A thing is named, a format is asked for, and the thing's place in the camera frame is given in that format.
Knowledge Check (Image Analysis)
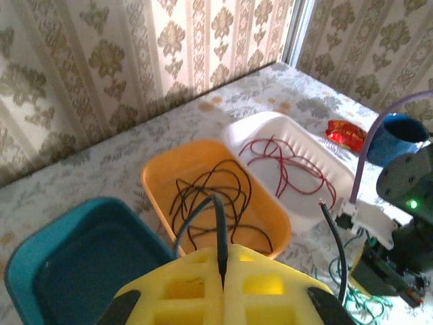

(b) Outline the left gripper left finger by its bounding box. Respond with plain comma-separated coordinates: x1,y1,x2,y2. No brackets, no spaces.
97,246,226,325

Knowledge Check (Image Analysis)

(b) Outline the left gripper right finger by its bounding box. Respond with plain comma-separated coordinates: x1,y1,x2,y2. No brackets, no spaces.
223,244,357,325

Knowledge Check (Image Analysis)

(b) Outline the black cable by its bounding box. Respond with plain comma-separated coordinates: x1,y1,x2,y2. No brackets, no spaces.
168,158,275,257

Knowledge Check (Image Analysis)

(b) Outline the red cable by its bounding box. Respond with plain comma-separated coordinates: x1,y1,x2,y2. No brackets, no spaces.
237,135,338,211

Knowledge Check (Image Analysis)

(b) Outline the blue enamel mug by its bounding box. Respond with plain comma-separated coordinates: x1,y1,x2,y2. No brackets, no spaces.
366,112,431,169

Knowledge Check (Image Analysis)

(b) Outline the red snack packet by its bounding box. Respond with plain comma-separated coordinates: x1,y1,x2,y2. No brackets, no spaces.
325,118,368,152

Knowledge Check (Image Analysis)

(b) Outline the teal plastic bin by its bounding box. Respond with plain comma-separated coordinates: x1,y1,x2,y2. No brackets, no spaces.
3,196,181,325

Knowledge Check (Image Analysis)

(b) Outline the orange plastic bin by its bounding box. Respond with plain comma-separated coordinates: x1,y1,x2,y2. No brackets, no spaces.
139,139,293,261

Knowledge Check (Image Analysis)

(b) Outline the white plastic bin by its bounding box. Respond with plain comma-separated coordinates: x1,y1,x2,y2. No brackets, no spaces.
221,110,357,233

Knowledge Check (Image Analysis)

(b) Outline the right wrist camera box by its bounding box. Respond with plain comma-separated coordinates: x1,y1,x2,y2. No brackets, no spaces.
334,197,398,252

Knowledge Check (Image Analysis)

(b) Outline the aluminium frame post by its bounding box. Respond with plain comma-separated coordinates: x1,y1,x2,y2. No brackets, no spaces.
279,0,317,69

